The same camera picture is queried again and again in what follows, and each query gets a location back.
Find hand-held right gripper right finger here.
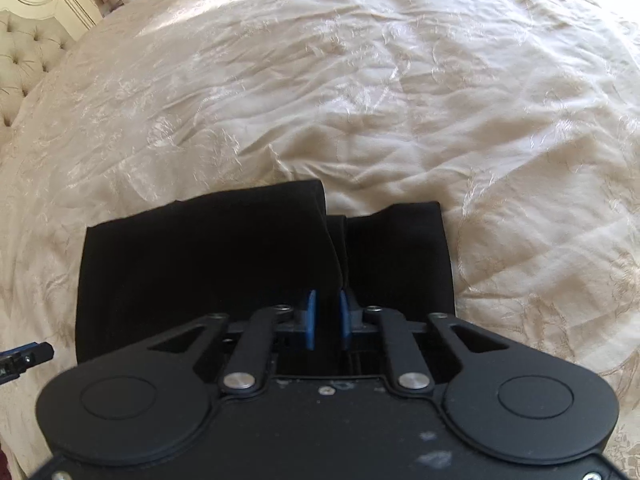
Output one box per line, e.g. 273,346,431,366
339,287,511,392

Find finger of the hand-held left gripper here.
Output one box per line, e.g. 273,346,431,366
0,341,56,380

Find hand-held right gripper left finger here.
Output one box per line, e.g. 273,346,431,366
150,289,318,391

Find black pants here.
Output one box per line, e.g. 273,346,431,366
75,179,457,367

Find cream embroidered bedspread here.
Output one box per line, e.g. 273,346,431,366
0,0,640,480

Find cream tufted headboard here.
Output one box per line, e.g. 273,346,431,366
0,0,104,128

